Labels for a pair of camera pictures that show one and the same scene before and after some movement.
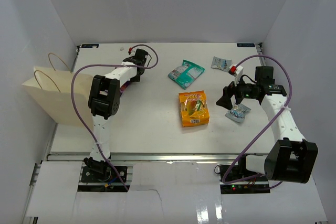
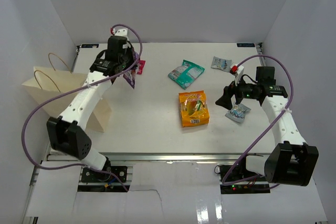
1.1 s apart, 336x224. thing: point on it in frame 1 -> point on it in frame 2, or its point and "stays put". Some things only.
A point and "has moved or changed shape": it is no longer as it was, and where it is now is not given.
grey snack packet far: x=221 y=63 stays put
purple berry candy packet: x=123 y=87 has moved or changed shape
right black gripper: x=226 y=100 stays put
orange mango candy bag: x=193 y=108 stays put
